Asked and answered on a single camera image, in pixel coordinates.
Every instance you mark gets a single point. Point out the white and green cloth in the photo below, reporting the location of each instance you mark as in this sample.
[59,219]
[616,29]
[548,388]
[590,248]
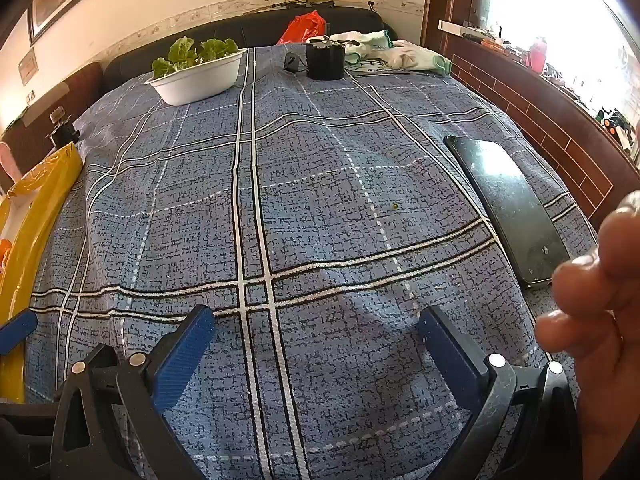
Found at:
[395,52]

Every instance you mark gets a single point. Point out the black sofa back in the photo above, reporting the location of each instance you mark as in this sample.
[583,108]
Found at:
[250,27]

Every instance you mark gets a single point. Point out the red plastic bag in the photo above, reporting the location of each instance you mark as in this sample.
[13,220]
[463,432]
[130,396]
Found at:
[300,27]

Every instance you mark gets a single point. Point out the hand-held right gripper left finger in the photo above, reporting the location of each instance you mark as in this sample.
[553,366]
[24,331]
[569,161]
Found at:
[182,355]

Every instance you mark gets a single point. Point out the wooden cabinet with clutter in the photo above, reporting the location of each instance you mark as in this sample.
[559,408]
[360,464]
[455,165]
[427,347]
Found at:
[530,110]

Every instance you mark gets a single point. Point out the pink bottle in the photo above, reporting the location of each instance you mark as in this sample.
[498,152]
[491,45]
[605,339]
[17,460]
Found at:
[537,55]

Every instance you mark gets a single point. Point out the black smartphone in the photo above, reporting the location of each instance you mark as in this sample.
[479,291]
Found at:
[510,205]

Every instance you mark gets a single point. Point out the green lettuce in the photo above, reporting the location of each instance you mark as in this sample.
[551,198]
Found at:
[182,52]

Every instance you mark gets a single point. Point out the white box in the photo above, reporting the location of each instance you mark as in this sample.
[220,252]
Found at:
[452,26]

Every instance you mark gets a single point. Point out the small wall plaque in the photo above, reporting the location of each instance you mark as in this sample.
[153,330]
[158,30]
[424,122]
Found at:
[28,67]

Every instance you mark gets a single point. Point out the person's right hand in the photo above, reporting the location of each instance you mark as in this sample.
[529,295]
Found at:
[610,310]

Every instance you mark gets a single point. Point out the tangerine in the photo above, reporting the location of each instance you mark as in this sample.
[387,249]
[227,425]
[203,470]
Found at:
[4,255]

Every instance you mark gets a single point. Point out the yellow rimmed tray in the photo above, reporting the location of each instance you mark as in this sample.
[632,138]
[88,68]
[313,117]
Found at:
[42,195]

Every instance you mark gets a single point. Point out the green toy tractor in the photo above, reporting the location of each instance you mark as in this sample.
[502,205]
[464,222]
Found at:
[614,121]

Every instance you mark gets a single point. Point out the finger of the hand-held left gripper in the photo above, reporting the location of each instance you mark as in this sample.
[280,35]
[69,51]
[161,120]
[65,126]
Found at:
[15,331]

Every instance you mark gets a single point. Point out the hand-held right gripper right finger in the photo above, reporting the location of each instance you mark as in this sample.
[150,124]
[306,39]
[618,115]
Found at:
[450,355]

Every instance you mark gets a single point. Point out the black cup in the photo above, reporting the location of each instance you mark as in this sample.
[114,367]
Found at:
[325,62]

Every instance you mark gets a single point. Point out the white bowl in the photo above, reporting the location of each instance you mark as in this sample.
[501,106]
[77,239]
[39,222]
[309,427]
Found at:
[197,85]

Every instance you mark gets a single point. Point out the blue plaid blanket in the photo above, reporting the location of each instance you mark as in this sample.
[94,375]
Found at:
[310,200]

